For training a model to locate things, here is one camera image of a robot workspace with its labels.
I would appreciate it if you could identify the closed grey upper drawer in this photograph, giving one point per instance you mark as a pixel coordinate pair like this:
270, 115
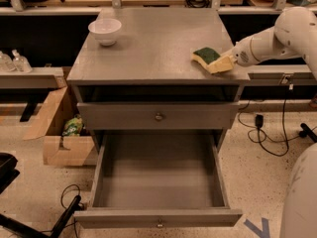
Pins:
106, 116

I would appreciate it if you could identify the green yellow sponge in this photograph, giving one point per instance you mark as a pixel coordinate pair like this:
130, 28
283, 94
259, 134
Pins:
205, 56

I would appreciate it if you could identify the grey wooden drawer cabinet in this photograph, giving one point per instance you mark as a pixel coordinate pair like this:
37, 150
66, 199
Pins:
151, 63

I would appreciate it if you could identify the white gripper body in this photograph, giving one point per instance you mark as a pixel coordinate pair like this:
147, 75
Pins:
242, 55

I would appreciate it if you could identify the open grey middle drawer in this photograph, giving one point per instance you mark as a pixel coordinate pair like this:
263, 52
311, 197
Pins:
158, 180

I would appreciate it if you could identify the green snack bag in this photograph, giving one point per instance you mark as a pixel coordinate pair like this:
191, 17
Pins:
73, 126

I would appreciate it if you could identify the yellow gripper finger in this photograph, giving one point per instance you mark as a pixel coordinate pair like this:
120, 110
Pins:
222, 64

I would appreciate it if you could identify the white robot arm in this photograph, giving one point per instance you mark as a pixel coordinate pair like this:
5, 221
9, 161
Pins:
293, 35

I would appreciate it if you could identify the cardboard box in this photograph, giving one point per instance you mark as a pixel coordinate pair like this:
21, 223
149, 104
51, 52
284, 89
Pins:
58, 150

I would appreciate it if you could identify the black chair base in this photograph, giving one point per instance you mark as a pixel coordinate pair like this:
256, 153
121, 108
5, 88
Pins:
23, 204

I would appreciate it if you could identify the white ceramic bowl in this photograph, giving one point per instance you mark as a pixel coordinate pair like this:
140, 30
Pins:
105, 31

